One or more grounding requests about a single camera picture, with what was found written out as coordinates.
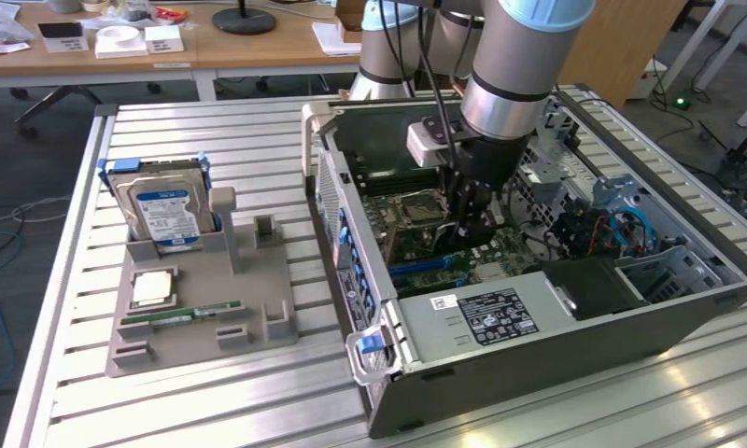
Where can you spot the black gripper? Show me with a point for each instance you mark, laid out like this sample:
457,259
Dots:
491,161

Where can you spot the graphics card with fan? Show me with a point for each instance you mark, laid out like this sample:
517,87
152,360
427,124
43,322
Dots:
472,233

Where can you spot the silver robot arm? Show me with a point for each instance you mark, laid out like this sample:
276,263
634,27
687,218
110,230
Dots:
509,70

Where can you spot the perforated metal drive cage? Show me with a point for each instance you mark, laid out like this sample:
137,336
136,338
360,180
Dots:
553,186

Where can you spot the CPU socket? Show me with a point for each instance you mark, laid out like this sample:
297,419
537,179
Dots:
420,207

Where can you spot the green motherboard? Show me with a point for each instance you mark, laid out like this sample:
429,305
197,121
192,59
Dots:
516,247

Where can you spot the blue expansion slot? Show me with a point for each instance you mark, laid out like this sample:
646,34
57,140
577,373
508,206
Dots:
416,267

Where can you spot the white box with red button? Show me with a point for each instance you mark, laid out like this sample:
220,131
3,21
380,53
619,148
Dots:
654,86

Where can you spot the device with green light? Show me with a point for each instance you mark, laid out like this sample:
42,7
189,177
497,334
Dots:
682,102

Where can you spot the stack of white papers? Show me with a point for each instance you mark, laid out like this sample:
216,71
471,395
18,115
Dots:
332,44

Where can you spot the grey power supply unit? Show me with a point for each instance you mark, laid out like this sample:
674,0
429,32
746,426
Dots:
423,326

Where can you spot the open cardboard box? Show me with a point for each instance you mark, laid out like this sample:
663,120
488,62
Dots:
348,18

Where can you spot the metal disk bay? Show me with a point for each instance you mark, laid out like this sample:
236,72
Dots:
672,280

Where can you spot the blue case latch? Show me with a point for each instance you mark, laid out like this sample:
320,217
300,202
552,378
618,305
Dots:
367,346

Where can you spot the wooden desk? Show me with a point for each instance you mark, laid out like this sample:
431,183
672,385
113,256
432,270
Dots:
254,51
67,65

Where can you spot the open grey PC case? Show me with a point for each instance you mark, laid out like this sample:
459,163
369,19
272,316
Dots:
535,373

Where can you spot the black round lamp base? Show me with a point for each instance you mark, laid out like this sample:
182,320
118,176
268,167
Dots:
242,22

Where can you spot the hard disk in blue caddy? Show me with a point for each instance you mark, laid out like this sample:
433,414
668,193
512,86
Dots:
161,210

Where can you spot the grey printed parts rack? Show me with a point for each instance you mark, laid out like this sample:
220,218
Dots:
224,345

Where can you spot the plain white box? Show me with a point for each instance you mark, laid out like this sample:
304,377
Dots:
161,39

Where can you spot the green RAM stick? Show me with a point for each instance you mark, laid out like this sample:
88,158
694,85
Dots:
180,315

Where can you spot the red small item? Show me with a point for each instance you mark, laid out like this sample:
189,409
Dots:
168,16

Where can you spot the silver CPU chip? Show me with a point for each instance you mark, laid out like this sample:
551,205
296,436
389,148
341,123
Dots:
152,289

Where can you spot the white tape holder box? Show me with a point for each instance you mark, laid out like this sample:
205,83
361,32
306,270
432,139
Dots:
117,49

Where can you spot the black chair base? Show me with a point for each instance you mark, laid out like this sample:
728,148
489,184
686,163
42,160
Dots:
49,102

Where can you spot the white box with black lid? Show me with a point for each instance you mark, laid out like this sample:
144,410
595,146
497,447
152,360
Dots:
65,44

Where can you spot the grey cup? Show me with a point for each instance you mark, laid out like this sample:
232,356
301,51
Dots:
61,5

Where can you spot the white card with red print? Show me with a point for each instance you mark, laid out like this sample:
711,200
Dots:
5,48

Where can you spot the clear plastic bag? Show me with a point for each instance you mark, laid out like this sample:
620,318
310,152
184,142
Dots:
0,23

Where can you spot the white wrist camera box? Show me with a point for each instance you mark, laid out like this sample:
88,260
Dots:
425,149

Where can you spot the white table frame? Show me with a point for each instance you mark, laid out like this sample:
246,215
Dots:
686,46

